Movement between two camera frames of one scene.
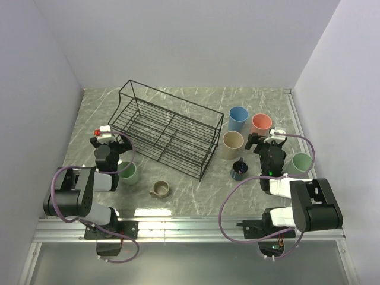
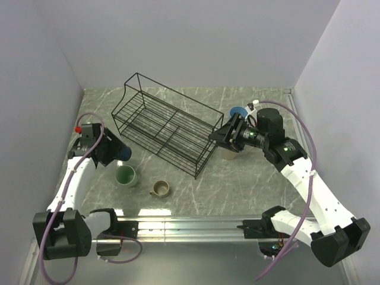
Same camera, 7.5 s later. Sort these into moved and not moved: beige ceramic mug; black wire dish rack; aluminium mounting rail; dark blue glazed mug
Moved: dark blue glazed mug
Not moved: beige ceramic mug; black wire dish rack; aluminium mounting rail
